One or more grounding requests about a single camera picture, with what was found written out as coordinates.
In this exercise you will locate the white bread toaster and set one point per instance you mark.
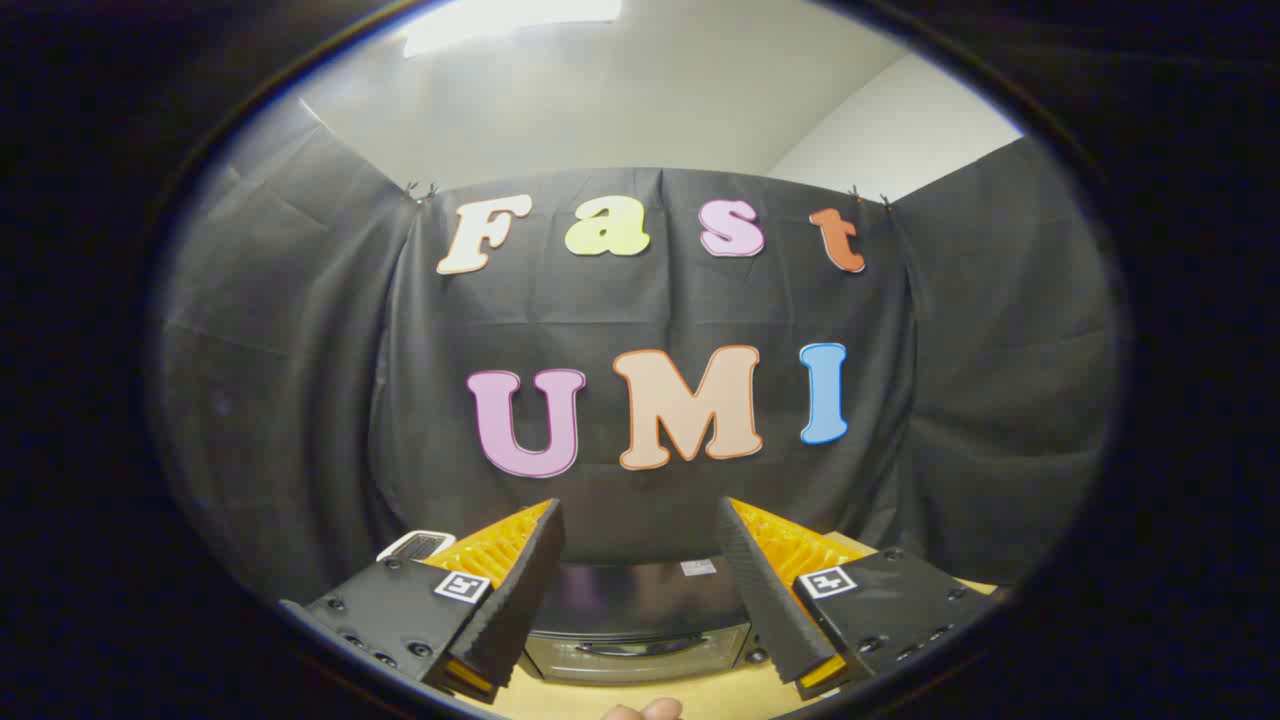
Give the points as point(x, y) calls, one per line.
point(415, 545)

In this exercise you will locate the black toaster oven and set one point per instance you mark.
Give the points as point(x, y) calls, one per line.
point(640, 610)

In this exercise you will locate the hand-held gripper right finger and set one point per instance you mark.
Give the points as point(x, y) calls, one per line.
point(760, 590)

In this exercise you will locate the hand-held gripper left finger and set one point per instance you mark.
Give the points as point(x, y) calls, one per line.
point(520, 590)

